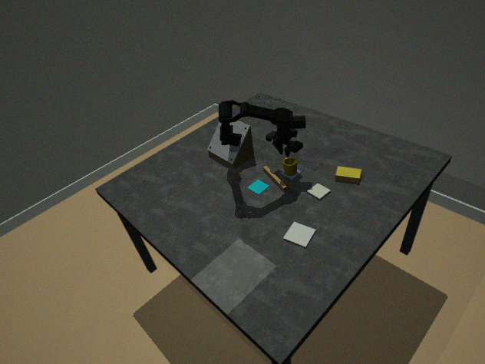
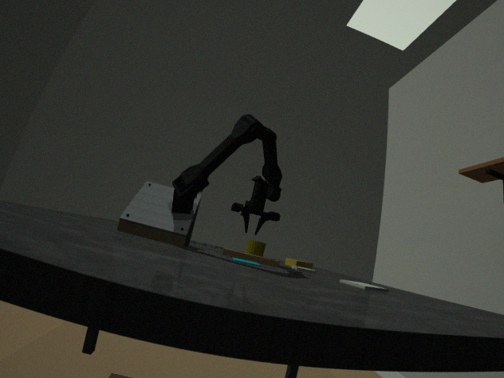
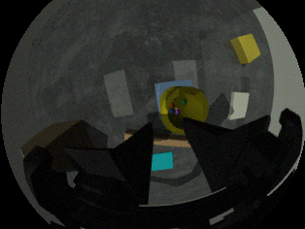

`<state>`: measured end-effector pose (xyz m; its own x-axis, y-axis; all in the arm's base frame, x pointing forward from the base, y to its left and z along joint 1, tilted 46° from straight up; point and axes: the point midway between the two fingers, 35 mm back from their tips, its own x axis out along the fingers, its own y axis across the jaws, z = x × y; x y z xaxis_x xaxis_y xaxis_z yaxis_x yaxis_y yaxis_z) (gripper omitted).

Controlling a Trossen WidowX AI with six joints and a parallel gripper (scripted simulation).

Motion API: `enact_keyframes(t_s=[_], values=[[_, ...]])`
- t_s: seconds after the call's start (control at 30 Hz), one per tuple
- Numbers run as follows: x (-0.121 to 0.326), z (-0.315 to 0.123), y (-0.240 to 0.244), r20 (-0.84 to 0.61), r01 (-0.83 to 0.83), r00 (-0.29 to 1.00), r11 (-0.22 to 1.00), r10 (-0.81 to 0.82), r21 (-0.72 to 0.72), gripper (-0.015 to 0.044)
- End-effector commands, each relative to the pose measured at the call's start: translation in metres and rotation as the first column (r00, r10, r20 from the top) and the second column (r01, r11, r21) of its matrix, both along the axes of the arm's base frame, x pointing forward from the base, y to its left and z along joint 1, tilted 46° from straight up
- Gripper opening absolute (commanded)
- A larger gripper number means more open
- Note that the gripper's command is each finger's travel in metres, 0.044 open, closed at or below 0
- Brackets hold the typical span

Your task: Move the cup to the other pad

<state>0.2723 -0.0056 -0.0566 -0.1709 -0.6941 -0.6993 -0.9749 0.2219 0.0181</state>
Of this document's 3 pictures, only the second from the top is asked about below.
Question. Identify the pale grey flat square tile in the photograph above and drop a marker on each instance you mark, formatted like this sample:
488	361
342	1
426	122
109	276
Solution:
364	286
304	269

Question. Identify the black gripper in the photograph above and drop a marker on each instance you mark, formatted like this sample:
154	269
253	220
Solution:
257	204

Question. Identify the tan flat bar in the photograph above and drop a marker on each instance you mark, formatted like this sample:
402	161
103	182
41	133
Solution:
250	257

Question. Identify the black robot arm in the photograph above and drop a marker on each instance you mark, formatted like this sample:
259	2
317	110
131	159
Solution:
193	179

